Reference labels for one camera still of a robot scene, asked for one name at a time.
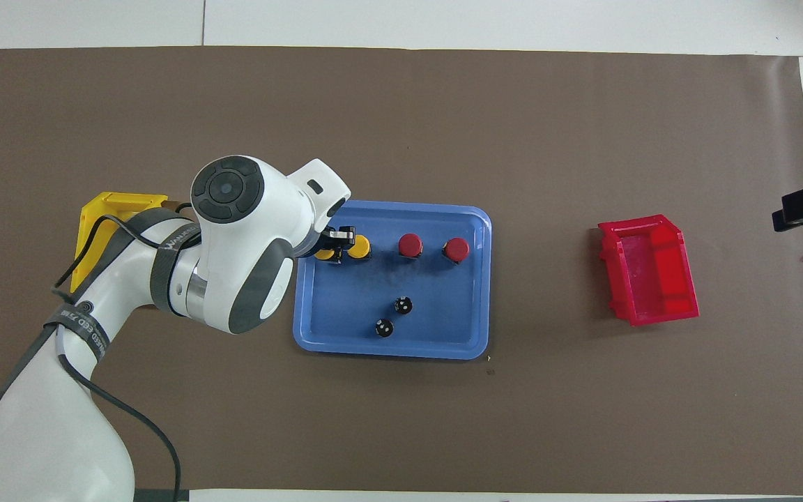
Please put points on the yellow push button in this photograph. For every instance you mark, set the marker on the yellow push button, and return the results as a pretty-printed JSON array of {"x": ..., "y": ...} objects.
[
  {"x": 360, "y": 246},
  {"x": 324, "y": 255}
]

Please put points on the red plastic bin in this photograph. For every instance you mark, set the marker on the red plastic bin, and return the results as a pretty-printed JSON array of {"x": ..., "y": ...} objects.
[{"x": 652, "y": 272}]

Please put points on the brown table mat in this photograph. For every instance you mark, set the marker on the brown table mat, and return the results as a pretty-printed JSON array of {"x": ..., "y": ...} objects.
[{"x": 513, "y": 125}]

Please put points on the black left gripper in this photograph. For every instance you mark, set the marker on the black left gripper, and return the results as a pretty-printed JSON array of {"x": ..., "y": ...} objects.
[{"x": 327, "y": 238}]

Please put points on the black cylindrical capacitor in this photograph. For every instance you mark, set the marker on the black cylindrical capacitor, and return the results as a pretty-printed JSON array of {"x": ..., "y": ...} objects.
[
  {"x": 403, "y": 305},
  {"x": 384, "y": 328}
]

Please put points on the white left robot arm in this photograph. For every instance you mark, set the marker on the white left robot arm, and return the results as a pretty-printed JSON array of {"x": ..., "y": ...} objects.
[{"x": 248, "y": 230}]

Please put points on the red push button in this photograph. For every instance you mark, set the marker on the red push button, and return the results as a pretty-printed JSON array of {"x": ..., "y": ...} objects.
[
  {"x": 410, "y": 244},
  {"x": 456, "y": 249}
]

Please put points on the yellow plastic bin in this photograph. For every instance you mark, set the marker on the yellow plastic bin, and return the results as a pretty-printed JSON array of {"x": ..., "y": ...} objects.
[{"x": 95, "y": 216}]

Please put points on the blue plastic tray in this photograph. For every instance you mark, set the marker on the blue plastic tray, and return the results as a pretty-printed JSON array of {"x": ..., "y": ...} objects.
[{"x": 443, "y": 314}]

